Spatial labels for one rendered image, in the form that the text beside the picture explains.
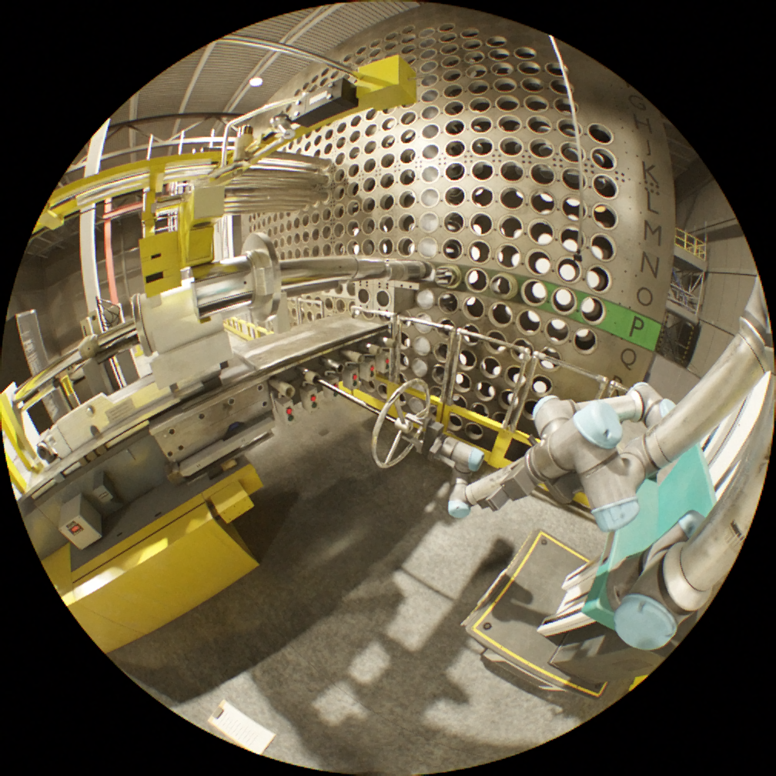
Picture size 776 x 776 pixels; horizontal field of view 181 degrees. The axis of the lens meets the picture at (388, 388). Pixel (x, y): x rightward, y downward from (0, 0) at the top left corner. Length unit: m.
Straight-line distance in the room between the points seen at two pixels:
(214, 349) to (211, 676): 1.77
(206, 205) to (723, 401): 1.11
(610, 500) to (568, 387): 2.21
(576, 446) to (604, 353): 2.11
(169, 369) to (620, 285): 2.97
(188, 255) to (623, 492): 1.21
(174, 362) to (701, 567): 1.47
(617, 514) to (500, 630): 0.94
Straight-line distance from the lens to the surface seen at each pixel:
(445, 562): 1.60
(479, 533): 1.74
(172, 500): 1.43
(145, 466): 1.49
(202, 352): 1.19
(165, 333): 1.24
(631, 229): 2.51
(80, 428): 1.51
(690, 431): 0.46
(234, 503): 1.21
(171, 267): 1.15
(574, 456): 0.40
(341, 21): 9.72
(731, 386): 0.45
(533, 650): 1.33
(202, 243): 0.96
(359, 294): 2.89
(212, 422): 1.38
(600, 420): 0.37
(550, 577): 1.43
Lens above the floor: 1.48
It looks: 31 degrees down
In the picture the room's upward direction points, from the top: 1 degrees clockwise
